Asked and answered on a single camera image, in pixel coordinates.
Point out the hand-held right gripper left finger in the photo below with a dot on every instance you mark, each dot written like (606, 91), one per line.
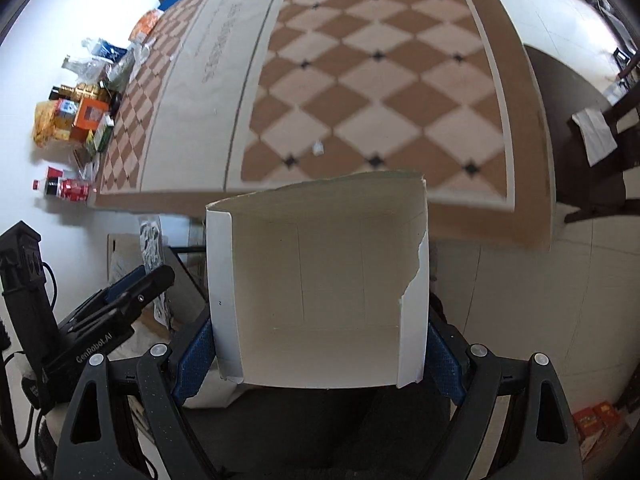
(195, 355)

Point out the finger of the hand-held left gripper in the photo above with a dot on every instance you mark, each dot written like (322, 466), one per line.
(127, 282)
(150, 287)

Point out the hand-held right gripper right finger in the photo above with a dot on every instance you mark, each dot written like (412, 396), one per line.
(445, 360)

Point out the torn white cardboard box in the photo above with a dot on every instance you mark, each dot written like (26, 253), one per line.
(320, 280)

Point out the black and white printed wrapper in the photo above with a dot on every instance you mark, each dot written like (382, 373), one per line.
(150, 240)

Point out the red soda bottle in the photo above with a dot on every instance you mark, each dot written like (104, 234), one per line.
(65, 187)

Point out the green box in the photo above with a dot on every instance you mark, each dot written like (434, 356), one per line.
(102, 135)

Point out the red printed box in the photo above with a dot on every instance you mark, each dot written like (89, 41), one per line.
(587, 425)
(607, 412)

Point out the orange box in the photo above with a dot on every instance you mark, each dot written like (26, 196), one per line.
(90, 115)

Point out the yellow snack bag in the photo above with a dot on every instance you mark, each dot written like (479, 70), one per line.
(47, 122)

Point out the clear plastic bag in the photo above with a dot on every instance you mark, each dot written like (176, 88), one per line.
(85, 67)

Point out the blue packet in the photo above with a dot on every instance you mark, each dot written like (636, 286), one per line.
(107, 51)

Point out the orange packet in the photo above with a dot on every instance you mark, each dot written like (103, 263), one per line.
(145, 25)

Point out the white tissue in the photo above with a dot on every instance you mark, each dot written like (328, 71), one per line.
(595, 135)

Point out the dark wooden chair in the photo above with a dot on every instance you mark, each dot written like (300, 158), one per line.
(560, 110)

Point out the checkered tablecloth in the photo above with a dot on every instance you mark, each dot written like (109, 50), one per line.
(350, 85)

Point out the black metal rack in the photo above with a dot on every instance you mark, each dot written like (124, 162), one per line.
(627, 62)

